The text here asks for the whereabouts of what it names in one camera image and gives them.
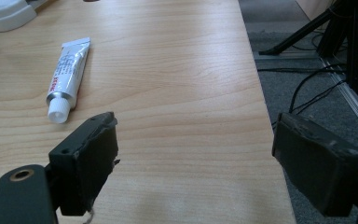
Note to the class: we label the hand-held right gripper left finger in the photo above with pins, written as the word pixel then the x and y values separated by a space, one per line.
pixel 87 168

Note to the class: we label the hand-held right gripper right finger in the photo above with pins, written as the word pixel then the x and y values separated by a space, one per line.
pixel 317 168

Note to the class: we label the white glue tube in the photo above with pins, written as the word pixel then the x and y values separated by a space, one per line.
pixel 68 77

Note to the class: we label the black metal stand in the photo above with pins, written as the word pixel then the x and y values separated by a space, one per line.
pixel 332 37

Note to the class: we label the small dark object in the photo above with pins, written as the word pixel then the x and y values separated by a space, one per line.
pixel 90 0

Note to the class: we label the white plastic container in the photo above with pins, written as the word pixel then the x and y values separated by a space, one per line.
pixel 4 14

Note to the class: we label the aluminium floor rail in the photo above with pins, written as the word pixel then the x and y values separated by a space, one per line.
pixel 351 93

